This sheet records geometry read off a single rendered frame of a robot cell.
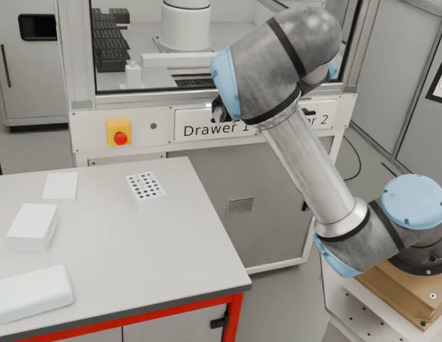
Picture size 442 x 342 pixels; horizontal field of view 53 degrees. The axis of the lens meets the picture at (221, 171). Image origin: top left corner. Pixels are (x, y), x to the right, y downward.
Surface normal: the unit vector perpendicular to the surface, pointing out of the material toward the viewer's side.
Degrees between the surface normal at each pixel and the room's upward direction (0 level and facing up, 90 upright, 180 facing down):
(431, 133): 90
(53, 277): 0
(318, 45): 77
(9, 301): 0
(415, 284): 40
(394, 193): 34
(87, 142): 90
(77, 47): 90
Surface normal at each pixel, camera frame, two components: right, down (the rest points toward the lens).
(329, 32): 0.72, -0.02
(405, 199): -0.32, -0.51
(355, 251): -0.11, 0.47
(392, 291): -0.78, 0.29
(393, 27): -0.95, 0.10
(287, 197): 0.33, 0.55
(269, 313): 0.10, -0.83
